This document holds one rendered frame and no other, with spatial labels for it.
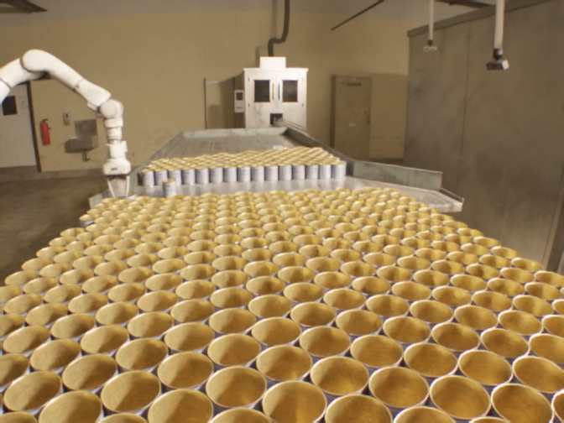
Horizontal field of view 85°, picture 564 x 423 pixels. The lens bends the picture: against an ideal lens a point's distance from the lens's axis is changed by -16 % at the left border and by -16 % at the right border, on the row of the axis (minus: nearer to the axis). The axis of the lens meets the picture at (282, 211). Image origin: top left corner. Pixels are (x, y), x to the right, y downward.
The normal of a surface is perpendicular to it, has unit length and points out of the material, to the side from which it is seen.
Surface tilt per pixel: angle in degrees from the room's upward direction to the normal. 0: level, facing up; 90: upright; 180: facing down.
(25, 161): 90
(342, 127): 90
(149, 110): 90
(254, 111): 90
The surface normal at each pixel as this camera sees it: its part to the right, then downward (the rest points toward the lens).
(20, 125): 0.15, 0.30
